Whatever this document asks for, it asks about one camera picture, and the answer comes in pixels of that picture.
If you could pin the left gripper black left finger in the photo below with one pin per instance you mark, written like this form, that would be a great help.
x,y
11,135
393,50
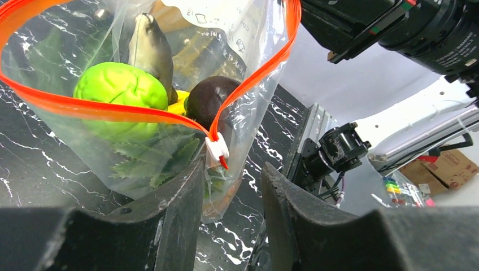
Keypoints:
x,y
158,231

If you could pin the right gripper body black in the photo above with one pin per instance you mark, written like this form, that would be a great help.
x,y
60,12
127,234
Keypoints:
x,y
347,28

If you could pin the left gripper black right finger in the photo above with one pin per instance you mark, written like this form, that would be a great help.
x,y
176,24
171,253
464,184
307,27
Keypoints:
x,y
306,233

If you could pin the yellow banana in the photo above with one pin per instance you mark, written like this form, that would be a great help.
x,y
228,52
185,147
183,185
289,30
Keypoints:
x,y
179,107

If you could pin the clear zip bag orange zipper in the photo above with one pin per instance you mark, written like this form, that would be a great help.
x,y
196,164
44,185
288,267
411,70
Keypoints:
x,y
46,46

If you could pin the light green wrinkled vegetable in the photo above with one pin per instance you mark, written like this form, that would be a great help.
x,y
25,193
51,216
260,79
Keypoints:
x,y
121,84

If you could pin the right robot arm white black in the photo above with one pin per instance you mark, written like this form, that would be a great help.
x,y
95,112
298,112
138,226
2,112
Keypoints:
x,y
381,68

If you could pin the round drawer cabinet cream orange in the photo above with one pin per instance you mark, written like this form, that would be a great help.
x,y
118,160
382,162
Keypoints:
x,y
195,54

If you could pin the cardboard box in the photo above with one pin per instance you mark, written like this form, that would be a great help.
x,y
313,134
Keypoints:
x,y
450,171

